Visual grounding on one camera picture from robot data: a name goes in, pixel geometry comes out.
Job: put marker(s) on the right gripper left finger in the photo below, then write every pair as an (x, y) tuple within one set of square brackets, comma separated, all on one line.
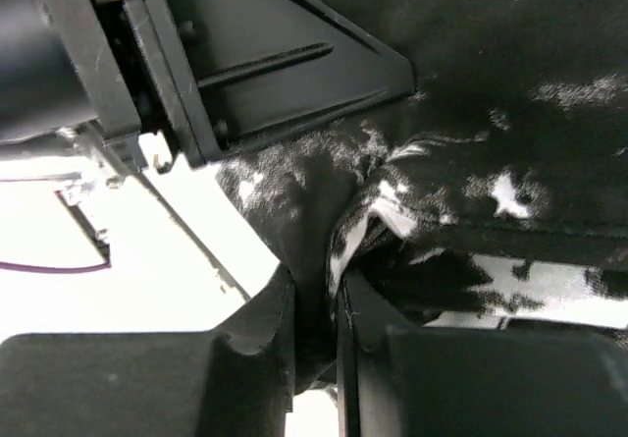
[(237, 379)]

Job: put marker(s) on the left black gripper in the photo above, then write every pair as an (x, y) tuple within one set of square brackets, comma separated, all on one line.
[(78, 89)]

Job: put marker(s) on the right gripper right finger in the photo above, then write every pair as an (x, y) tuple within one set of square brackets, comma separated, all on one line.
[(526, 378)]

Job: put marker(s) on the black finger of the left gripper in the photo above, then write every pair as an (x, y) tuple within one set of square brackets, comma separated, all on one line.
[(238, 75)]

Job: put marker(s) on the black white patterned garment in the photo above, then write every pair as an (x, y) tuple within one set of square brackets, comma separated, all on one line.
[(498, 187)]

